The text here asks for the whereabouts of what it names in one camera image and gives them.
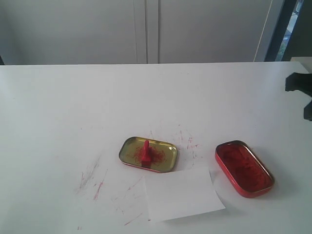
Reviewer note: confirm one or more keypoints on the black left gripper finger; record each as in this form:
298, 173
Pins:
299, 81

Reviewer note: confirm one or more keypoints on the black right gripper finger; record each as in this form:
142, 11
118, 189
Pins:
307, 113

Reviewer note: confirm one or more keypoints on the red stamp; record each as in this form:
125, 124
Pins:
146, 159

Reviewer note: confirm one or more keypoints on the red ink pad tin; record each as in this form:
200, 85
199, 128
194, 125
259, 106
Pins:
245, 171

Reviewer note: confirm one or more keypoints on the gold tin lid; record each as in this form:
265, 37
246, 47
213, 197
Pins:
164, 154

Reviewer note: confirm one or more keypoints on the white paper sheet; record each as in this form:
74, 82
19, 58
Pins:
180, 194

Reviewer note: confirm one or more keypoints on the white cabinet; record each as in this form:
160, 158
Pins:
136, 31

